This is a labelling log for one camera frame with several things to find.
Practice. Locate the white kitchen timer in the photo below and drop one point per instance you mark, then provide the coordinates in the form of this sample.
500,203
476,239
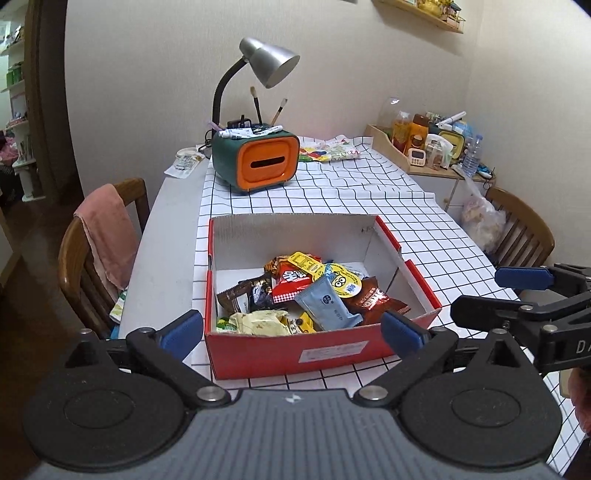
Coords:
417,157

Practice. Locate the right wooden chair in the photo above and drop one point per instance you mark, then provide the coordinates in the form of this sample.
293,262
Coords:
526,241

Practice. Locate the orange red snack packet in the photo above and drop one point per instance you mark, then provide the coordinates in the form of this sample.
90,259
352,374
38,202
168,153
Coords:
371,303

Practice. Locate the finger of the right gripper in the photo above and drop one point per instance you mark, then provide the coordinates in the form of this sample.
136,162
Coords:
487,314
524,278

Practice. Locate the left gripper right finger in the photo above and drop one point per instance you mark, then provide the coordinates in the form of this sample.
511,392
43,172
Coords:
423,353

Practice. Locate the left wooden chair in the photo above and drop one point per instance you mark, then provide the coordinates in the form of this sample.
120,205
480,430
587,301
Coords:
77,278

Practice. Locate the yellow minion snack packet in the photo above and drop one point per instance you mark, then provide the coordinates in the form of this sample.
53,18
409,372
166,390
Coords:
345,282

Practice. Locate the white plastic bag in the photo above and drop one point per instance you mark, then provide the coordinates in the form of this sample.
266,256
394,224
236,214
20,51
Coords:
483,223

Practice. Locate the pink towel on chair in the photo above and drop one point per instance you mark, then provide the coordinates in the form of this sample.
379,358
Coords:
111,236

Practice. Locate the water bottle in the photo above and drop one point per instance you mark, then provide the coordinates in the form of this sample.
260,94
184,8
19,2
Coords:
472,158

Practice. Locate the person's right hand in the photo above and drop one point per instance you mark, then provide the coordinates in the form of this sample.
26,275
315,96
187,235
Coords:
579,385

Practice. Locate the dark brown chocolate packet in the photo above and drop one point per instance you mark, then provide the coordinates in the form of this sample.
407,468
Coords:
247,296

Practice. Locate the red cardboard shoe box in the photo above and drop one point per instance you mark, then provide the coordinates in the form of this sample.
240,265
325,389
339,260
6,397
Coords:
246,246

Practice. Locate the colourful packet behind box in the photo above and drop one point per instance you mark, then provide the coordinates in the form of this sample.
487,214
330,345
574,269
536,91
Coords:
335,149

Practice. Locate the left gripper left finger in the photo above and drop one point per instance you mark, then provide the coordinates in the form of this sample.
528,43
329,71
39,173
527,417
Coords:
160,354

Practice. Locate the red snack bag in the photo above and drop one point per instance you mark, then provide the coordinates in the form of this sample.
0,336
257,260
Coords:
290,281

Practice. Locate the wall shelf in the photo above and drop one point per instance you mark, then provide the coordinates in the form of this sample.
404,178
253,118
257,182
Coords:
443,14

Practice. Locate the light blue snack packet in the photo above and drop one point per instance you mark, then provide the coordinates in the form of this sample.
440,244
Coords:
325,307

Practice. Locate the pale yellow snack bag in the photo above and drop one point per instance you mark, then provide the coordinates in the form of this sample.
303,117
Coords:
269,323

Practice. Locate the wooden organizer tray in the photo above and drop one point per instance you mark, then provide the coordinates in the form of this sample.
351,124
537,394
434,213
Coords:
381,143

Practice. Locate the wooden chair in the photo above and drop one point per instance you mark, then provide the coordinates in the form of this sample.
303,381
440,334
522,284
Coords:
526,241
77,278

